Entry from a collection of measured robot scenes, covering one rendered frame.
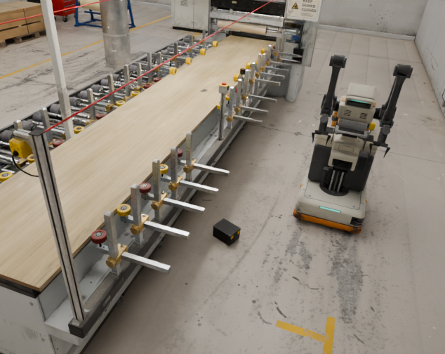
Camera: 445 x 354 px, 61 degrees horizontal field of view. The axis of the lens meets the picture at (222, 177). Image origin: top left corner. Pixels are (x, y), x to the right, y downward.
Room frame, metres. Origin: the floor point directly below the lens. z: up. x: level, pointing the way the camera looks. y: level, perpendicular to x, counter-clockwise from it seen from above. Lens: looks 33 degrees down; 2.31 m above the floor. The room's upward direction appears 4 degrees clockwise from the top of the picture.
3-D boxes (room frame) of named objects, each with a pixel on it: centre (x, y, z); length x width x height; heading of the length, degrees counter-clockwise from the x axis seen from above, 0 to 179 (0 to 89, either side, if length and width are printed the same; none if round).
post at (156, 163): (1.91, 0.40, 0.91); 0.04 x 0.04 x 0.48; 73
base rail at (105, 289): (3.52, -0.09, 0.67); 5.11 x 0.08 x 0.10; 163
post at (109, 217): (1.43, 0.54, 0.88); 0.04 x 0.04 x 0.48; 73
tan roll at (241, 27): (6.23, -0.33, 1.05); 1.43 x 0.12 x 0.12; 73
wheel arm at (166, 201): (1.92, 0.31, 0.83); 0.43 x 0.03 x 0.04; 73
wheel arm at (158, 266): (1.44, 0.45, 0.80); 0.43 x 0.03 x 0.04; 73
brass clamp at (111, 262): (1.45, 0.54, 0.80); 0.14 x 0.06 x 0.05; 163
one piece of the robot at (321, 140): (3.14, -1.12, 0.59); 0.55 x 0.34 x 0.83; 73
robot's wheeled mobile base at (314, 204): (3.06, -1.09, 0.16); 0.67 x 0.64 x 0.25; 163
